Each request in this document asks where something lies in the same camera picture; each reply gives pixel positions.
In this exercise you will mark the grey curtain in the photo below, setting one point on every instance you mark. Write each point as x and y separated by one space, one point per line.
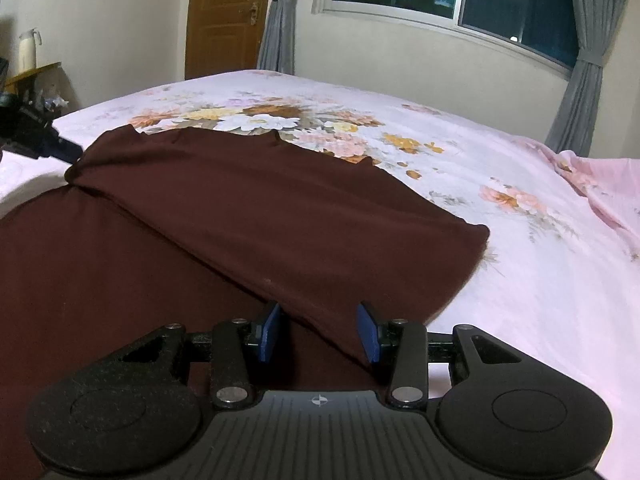
277 25
585 60

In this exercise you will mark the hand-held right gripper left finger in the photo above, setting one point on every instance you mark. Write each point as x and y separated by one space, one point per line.
271 332

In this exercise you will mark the floral bed sheet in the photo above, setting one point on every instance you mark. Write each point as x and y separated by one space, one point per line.
500 270

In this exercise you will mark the white bottle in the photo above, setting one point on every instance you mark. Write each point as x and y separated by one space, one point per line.
29 52

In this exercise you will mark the wooden door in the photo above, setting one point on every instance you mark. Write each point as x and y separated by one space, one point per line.
222 15

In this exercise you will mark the maroon garment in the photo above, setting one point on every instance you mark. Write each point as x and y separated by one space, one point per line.
250 210

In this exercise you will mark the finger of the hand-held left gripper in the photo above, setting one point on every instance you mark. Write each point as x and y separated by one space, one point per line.
67 149

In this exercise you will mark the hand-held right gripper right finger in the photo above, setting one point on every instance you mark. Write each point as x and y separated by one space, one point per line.
367 332

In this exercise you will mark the yellow wooden shelf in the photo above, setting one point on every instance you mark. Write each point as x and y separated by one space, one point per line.
35 71

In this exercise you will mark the pink floral pillow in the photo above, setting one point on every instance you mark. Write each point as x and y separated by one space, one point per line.
600 185

